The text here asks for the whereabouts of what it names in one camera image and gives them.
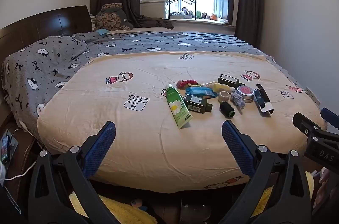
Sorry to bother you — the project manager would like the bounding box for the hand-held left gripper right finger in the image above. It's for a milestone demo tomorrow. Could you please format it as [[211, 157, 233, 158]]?
[[221, 119, 311, 224]]

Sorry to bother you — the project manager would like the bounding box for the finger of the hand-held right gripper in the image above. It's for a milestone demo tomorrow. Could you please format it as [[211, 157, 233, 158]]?
[[320, 108, 339, 132], [292, 112, 339, 145]]

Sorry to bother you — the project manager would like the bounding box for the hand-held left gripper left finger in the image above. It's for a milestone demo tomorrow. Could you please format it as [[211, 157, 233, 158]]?
[[28, 121, 119, 224]]

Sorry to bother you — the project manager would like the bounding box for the yellow lotion bottle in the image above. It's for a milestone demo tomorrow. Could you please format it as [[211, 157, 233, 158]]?
[[203, 81, 236, 93]]

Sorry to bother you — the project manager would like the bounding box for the pink yellow pipe-cleaner wreath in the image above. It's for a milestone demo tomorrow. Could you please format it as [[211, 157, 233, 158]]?
[[176, 79, 202, 90]]

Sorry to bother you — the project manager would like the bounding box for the person's right hand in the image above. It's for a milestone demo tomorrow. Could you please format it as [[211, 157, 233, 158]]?
[[313, 168, 339, 216]]

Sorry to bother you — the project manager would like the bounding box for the beige cartoon print bed sheet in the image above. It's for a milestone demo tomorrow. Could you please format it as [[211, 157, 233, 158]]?
[[37, 51, 328, 194]]

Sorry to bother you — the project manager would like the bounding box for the black thread spool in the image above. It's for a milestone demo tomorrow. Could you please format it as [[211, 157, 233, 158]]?
[[219, 101, 236, 118]]

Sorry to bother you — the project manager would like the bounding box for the grey blue scrunchie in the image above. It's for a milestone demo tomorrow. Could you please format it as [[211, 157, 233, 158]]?
[[229, 91, 246, 109]]

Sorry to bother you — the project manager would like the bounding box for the beige tape roll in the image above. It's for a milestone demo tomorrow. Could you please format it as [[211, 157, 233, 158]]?
[[218, 91, 231, 103]]

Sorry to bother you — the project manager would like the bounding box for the black white flat package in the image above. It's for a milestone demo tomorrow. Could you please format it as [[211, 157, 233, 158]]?
[[253, 83, 275, 117]]

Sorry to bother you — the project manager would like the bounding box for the round tin with red lid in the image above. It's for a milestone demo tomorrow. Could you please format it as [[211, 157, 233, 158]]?
[[236, 85, 255, 103]]

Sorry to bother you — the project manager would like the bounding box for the dark green labelled bottle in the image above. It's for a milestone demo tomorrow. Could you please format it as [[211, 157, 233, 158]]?
[[217, 74, 246, 87], [184, 94, 213, 113]]

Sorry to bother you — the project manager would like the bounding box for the blue wipes packet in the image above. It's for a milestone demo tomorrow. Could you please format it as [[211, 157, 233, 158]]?
[[186, 86, 217, 100]]

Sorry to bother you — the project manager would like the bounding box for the blue pink slipper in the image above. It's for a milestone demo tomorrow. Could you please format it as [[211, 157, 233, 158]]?
[[129, 199, 144, 211]]

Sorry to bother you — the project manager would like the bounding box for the green daisy print tube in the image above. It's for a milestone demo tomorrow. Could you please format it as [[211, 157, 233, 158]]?
[[165, 84, 193, 130]]

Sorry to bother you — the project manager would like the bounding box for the yellow fluffy robe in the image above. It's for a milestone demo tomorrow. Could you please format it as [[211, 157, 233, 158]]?
[[67, 170, 315, 224]]

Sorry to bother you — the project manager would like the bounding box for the brown nightstand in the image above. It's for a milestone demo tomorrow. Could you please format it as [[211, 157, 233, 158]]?
[[0, 113, 39, 216]]

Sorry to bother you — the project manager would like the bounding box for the smartphone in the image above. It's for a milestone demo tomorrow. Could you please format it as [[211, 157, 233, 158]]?
[[0, 133, 13, 164]]

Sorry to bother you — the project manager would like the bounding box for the grey cartoon print blanket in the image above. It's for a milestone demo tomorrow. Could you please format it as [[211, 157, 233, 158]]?
[[1, 31, 305, 136]]

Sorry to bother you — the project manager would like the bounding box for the brown bear print pillow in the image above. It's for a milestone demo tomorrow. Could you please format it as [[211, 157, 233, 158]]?
[[94, 3, 134, 31]]

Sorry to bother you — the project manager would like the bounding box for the dark wooden headboard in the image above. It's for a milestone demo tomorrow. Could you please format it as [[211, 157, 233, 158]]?
[[0, 5, 93, 67]]

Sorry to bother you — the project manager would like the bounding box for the wall socket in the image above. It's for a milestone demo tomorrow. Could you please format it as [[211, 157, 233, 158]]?
[[304, 87, 321, 105]]

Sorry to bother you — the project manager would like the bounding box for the white charging cable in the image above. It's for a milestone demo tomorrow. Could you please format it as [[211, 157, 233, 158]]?
[[0, 128, 37, 183]]

